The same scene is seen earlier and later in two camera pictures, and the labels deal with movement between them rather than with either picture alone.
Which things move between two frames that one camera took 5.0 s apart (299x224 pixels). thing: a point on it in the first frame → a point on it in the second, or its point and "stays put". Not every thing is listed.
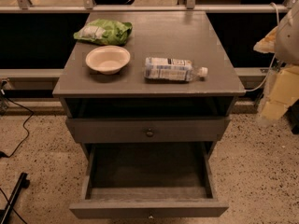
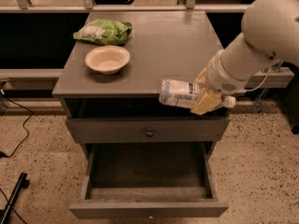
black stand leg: [24, 184] stays put
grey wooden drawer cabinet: [149, 94] stays put
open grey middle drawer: [149, 180] stays put
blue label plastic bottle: [174, 70] → [185, 94]
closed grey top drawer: [191, 129] stays put
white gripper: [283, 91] → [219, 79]
